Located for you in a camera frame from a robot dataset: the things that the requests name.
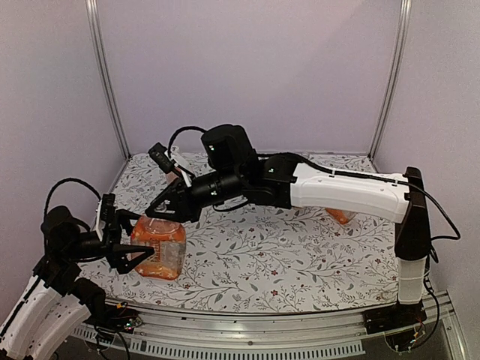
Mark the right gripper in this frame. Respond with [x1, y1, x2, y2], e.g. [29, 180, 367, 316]
[143, 168, 242, 224]

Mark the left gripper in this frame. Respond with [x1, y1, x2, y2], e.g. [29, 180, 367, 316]
[64, 208, 154, 273]

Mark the large orange juice bottle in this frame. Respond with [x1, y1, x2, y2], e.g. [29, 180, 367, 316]
[325, 208, 356, 225]

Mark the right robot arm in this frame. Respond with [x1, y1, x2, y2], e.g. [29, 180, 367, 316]
[145, 124, 431, 327]

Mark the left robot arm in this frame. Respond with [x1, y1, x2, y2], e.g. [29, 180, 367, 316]
[1, 193, 154, 359]

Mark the floral patterned table mat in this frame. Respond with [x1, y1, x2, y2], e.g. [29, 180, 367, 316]
[81, 154, 398, 313]

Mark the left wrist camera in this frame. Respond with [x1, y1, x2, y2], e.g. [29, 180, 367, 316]
[94, 193, 116, 242]

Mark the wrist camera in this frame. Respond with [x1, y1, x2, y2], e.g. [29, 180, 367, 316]
[94, 193, 116, 242]
[148, 142, 195, 187]

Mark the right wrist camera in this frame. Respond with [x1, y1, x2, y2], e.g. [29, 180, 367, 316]
[148, 142, 195, 187]

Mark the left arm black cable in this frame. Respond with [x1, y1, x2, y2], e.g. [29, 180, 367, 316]
[43, 177, 104, 226]

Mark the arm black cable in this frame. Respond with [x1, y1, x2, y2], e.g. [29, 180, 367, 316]
[258, 151, 461, 263]
[43, 177, 104, 226]

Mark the front aluminium rail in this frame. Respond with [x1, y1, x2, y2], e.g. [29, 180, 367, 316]
[49, 292, 469, 359]

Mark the left aluminium frame post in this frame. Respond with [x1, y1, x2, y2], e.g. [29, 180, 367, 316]
[85, 0, 131, 161]

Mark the aluminium frame post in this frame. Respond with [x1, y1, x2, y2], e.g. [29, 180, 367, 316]
[85, 0, 131, 161]
[367, 0, 412, 162]

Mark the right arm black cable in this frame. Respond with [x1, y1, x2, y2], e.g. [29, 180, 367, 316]
[258, 151, 461, 263]

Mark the right aluminium frame post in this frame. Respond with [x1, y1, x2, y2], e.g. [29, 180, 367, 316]
[367, 0, 412, 162]

